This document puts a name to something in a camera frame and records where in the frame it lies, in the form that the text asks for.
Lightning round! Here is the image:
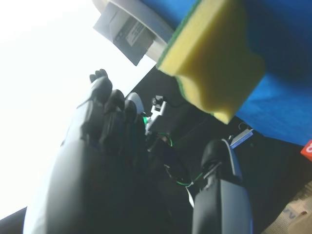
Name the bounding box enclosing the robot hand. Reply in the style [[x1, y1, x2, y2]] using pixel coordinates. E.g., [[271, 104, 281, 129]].
[[23, 69, 254, 234]]

